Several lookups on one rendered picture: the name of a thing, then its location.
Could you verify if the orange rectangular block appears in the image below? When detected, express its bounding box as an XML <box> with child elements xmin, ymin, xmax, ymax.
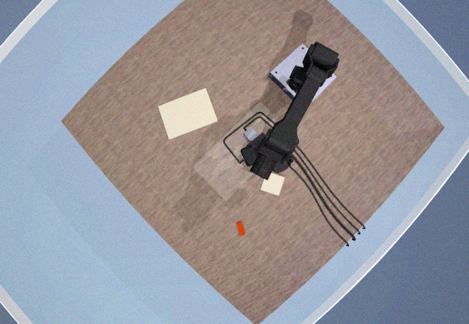
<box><xmin>236</xmin><ymin>222</ymin><xmax>245</xmax><ymax>236</ymax></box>

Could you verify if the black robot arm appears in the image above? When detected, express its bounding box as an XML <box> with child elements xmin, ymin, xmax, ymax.
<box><xmin>250</xmin><ymin>42</ymin><xmax>339</xmax><ymax>180</ymax></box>

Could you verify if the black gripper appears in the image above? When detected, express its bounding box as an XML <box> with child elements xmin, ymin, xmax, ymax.
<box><xmin>241</xmin><ymin>137</ymin><xmax>299</xmax><ymax>166</ymax></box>

